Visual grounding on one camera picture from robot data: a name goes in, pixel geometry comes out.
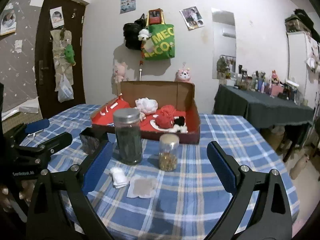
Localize storage bags atop wardrobe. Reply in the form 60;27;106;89
284;8;316;33

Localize row of cosmetic bottles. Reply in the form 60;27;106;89
216;55;305;106

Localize cardboard box with red lining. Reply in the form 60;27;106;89
90;80;201;145

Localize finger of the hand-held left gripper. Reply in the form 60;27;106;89
5;119;50;145
14;132;73;167

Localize printed tin box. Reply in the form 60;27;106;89
79;127;108;155

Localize black bag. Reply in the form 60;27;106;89
123;14;148;51

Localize black white plush cat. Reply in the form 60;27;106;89
172;116;188;133

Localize green plush toy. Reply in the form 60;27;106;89
63;44;76;64

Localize tall glass jar dark contents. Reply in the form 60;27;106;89
113;108;143;166

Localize pink plush pig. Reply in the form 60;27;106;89
113;61;128;83

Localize white wardrobe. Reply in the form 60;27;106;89
286;31;320;107

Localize dark green covered table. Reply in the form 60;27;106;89
212;83;315;133

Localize brown square patch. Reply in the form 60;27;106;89
126;176;158;199

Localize blue wall poster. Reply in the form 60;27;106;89
120;0;137;14

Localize small jar yellow contents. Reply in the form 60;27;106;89
159;134;180;172

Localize white folded cloth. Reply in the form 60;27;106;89
110;167;130;189

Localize dark brown door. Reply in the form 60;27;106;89
34;0;90;119

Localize person's left hand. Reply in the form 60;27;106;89
0;180;36;214

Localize white plush dog charm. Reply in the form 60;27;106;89
138;28;151;42

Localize green tote bag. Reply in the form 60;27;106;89
141;9;176;61

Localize picture on door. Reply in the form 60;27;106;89
49;6;64;28

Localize white plastic bag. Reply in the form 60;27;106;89
57;73;75;103

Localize red bath pouf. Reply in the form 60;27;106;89
155;105;178;129

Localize pink doll figure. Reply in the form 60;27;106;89
271;69;281;85

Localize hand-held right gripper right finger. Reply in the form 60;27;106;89
207;141;292;240

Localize round pink plush toy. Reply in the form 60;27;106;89
174;67;192;83

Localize white tissue box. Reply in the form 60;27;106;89
18;105;40;115

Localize wall mirror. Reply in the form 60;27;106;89
211;7;237;81

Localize photo wall poster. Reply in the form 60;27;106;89
179;5;205;31

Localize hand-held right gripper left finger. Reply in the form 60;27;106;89
26;141;113;240

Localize beige hanging organizer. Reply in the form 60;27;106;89
49;28;74;92

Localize wall calendar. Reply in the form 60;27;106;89
0;9;17;36

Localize red framed picture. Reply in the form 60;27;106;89
147;8;163;26

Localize blue plaid tablecloth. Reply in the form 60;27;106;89
19;104;300;240

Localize brown floor bottle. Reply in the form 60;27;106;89
289;154;311;180

